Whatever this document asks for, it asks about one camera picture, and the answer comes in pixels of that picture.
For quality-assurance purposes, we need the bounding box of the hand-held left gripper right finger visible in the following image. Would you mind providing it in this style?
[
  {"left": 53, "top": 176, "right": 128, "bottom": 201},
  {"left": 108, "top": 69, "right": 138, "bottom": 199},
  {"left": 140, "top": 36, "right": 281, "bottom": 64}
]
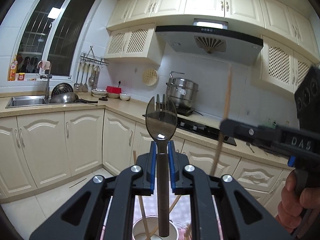
[{"left": 168, "top": 141, "right": 293, "bottom": 240}]

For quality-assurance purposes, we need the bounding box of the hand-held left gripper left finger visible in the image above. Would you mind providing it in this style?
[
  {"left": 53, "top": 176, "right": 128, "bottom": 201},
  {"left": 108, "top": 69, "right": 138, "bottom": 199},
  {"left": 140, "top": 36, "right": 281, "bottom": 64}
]
[{"left": 29, "top": 141, "right": 157, "bottom": 240}]

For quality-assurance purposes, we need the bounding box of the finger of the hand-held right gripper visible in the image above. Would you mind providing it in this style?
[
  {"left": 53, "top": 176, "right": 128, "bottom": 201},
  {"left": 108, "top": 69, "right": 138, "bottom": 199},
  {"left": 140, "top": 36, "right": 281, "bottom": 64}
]
[{"left": 219, "top": 118, "right": 261, "bottom": 143}]

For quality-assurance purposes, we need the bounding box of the metal spoon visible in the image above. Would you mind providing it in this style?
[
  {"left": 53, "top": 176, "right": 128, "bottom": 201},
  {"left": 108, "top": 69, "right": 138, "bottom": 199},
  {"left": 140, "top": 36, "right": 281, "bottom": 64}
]
[{"left": 146, "top": 96, "right": 178, "bottom": 238}]

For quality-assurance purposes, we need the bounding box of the pink cup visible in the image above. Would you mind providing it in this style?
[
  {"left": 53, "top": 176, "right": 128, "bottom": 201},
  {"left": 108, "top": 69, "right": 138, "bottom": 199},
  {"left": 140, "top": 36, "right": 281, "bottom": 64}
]
[{"left": 132, "top": 216, "right": 179, "bottom": 240}]

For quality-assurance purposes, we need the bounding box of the person's right hand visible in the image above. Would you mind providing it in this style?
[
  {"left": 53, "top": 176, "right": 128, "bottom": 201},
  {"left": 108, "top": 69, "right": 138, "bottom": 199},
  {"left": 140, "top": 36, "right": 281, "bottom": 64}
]
[{"left": 276, "top": 171, "right": 310, "bottom": 233}]

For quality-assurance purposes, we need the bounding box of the black gas stove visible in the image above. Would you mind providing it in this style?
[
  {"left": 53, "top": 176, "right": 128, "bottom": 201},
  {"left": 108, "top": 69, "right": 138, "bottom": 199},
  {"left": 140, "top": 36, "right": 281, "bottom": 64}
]
[{"left": 142, "top": 113, "right": 237, "bottom": 147}]

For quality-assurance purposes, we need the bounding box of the black induction cooker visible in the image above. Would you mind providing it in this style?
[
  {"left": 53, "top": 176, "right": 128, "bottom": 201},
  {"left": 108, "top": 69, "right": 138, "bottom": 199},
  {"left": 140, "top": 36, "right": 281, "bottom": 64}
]
[{"left": 175, "top": 106, "right": 203, "bottom": 117}]

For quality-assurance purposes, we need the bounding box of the stainless steel steamer pot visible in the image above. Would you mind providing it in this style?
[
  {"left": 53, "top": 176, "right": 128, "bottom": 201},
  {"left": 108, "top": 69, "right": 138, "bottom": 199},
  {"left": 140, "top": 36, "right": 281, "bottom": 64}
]
[{"left": 165, "top": 71, "right": 200, "bottom": 108}]

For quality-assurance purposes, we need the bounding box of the beige kitchen countertop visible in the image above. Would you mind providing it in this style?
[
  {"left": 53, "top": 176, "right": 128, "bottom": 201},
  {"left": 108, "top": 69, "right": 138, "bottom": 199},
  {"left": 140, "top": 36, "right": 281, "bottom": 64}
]
[{"left": 0, "top": 91, "right": 300, "bottom": 171}]

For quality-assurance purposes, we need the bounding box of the cream lattice door cabinet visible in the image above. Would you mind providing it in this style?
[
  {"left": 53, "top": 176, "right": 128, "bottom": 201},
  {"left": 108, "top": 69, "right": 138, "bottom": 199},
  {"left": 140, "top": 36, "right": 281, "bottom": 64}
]
[
  {"left": 251, "top": 35, "right": 320, "bottom": 94},
  {"left": 103, "top": 23, "right": 166, "bottom": 64}
]

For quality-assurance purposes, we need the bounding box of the range hood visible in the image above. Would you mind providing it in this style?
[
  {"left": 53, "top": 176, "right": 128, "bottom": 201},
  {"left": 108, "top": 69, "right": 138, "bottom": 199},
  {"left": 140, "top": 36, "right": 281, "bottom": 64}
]
[{"left": 155, "top": 18, "right": 264, "bottom": 67}]

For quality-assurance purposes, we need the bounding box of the hanging metal kitchen utensil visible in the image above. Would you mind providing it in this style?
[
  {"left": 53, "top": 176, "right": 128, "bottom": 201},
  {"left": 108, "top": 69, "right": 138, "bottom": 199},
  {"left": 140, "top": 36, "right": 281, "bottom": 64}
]
[
  {"left": 93, "top": 65, "right": 101, "bottom": 90},
  {"left": 88, "top": 64, "right": 95, "bottom": 86},
  {"left": 74, "top": 62, "right": 80, "bottom": 90},
  {"left": 79, "top": 62, "right": 85, "bottom": 92},
  {"left": 83, "top": 63, "right": 90, "bottom": 92}
]

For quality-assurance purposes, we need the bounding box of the metal wok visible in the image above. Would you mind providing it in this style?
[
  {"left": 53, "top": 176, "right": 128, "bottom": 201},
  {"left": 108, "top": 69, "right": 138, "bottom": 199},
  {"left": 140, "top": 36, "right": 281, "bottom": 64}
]
[{"left": 49, "top": 92, "right": 99, "bottom": 104}]

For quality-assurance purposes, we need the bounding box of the metal colander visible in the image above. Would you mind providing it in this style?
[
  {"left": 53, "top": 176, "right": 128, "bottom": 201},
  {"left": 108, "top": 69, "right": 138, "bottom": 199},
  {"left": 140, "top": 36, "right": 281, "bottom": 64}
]
[{"left": 51, "top": 83, "right": 74, "bottom": 98}]

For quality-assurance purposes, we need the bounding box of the row of cream upper cabinets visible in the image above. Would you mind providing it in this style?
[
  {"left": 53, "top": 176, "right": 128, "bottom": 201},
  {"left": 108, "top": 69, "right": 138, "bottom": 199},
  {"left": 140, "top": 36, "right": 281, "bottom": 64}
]
[{"left": 106, "top": 0, "right": 320, "bottom": 63}]

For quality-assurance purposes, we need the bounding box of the metal faucet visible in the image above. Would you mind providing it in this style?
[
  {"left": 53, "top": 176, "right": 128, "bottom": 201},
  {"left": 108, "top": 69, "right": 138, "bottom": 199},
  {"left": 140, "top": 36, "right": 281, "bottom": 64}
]
[{"left": 39, "top": 74, "right": 53, "bottom": 99}]

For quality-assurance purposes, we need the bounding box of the stainless steel sink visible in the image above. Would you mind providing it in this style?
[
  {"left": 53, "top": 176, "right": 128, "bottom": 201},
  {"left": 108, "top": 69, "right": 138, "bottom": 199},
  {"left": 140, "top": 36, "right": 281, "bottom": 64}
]
[{"left": 5, "top": 95, "right": 51, "bottom": 109}]

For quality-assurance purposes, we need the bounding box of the pink cloth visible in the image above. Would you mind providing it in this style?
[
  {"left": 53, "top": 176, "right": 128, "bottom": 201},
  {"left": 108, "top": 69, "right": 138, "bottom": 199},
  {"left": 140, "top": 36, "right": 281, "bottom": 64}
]
[{"left": 37, "top": 60, "right": 52, "bottom": 75}]

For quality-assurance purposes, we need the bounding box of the kitchen window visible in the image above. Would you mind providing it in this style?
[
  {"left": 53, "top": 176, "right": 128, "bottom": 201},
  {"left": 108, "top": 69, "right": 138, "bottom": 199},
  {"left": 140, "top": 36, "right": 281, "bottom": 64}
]
[{"left": 15, "top": 0, "right": 106, "bottom": 81}]

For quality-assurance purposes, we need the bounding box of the orange bottle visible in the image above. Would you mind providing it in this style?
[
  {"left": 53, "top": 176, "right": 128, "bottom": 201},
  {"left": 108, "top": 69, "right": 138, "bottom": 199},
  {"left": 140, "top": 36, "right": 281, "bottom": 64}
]
[{"left": 7, "top": 54, "right": 19, "bottom": 81}]

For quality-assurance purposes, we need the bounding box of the wall utensil rack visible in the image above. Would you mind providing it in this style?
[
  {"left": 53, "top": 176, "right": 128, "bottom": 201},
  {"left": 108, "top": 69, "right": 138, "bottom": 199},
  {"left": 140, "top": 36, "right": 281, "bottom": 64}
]
[{"left": 79, "top": 45, "right": 109, "bottom": 67}]

